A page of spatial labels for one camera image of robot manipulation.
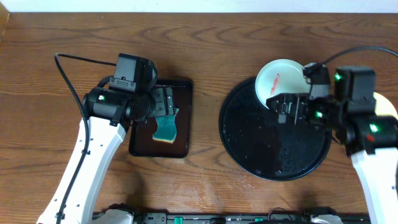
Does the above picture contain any black rectangular water tray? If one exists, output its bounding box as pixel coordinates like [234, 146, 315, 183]
[129, 80, 193, 158]

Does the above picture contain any green plate with red smear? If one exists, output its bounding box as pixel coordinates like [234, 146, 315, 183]
[254, 59, 310, 108]

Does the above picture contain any yellow plate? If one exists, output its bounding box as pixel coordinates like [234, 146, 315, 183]
[373, 92, 398, 119]

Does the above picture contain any round black tray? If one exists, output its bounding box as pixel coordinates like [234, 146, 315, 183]
[219, 78, 332, 181]

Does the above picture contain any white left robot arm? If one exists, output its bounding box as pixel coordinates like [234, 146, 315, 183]
[37, 87, 175, 223]

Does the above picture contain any green and yellow sponge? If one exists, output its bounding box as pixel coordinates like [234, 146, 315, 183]
[152, 108, 179, 144]

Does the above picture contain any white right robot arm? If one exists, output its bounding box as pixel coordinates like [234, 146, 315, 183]
[266, 93, 397, 223]

